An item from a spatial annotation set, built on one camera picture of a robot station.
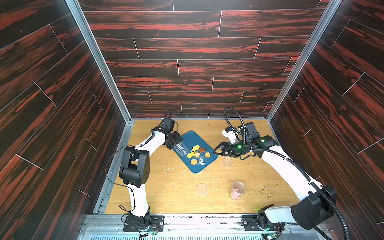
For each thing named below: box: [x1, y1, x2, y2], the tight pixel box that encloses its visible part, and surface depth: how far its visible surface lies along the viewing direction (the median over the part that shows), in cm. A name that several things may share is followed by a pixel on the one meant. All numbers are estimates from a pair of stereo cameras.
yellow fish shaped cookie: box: [191, 145, 200, 153], surface depth 103 cm
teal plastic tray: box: [177, 130, 218, 173], surface depth 100 cm
